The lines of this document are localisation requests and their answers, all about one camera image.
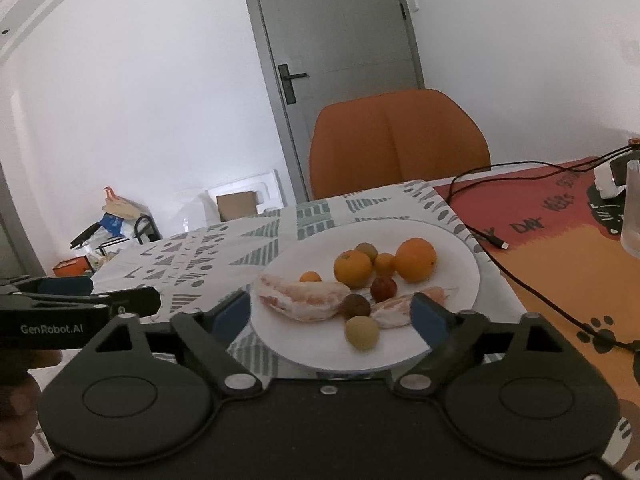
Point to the left hand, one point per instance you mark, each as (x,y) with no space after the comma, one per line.
(19,399)

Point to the large orange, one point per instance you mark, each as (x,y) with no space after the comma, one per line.
(415,260)
(353,269)

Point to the brown kiwi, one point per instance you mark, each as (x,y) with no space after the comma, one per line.
(368,249)
(362,332)

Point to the orange chair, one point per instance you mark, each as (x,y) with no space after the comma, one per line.
(392,138)

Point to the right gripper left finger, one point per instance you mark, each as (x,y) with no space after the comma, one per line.
(203,342)

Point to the patterned white tablecloth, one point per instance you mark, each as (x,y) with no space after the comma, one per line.
(197,269)

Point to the clear plastic cup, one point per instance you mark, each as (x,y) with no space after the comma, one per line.
(630,237)

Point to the cardboard box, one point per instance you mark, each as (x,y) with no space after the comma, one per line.
(236,205)

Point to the dark red small fruit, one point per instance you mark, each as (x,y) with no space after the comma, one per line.
(354,305)

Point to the small red apple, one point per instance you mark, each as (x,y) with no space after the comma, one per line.
(383,288)

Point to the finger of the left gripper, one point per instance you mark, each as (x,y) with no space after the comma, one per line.
(65,286)
(142,302)

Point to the red orange table mat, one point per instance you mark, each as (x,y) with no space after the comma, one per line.
(567,263)

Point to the white power adapter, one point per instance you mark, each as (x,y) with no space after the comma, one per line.
(610,179)

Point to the white ceramic plate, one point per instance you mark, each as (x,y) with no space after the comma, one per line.
(365,289)

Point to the black door handle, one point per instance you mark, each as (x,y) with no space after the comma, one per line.
(287,78)

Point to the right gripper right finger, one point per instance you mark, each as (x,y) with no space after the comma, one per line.
(450,336)

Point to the grey door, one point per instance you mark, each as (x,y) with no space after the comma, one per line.
(349,49)

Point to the orange box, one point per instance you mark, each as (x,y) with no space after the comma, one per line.
(76,266)

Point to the pomelo piece small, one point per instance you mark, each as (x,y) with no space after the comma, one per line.
(395,312)

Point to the black metal rack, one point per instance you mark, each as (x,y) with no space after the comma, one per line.
(145,230)

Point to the small mandarin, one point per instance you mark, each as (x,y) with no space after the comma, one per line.
(384,264)
(310,277)

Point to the brown paper bag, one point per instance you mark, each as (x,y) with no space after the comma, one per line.
(118,207)

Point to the white foam board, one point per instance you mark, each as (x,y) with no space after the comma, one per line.
(266,186)

